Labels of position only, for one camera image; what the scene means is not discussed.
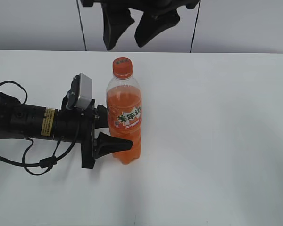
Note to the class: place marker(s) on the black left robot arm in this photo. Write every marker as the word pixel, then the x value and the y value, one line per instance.
pixel 21 121

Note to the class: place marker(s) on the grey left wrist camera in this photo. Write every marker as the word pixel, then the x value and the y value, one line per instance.
pixel 80 93

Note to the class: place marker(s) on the orange bottle cap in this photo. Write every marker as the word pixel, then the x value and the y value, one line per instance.
pixel 122 68

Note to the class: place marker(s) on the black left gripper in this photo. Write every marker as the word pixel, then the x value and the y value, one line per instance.
pixel 77 127

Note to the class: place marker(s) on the orange soda bottle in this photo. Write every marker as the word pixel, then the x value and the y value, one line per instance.
pixel 124 104

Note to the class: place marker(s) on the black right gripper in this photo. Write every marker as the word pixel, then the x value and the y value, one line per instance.
pixel 117 18

